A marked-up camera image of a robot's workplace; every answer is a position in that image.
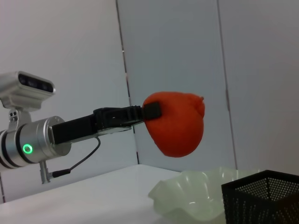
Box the pale green wavy fruit plate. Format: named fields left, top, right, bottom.
left=148, top=166, right=267, bottom=222

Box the left wrist connector cable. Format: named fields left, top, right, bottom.
left=39, top=136, right=101, bottom=185

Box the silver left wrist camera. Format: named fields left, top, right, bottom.
left=0, top=70, right=57, bottom=131

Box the red object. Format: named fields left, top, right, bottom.
left=142, top=91, right=206, bottom=158

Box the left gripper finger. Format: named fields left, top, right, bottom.
left=127, top=102, right=163, bottom=124

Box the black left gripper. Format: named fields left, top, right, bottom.
left=51, top=106, right=131, bottom=144

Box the black mesh pen holder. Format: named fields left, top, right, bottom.
left=221, top=169, right=299, bottom=224

